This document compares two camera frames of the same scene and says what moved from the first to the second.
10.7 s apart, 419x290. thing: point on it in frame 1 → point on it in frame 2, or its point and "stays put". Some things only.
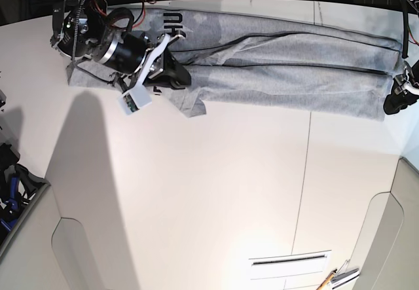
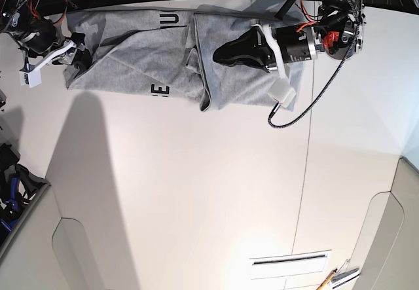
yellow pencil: x=325 y=281 stays put
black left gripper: x=126 y=52 → x=40 y=40
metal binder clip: x=342 y=272 stays put
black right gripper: x=400 y=98 → x=273 y=46
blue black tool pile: x=18 y=183 stays put
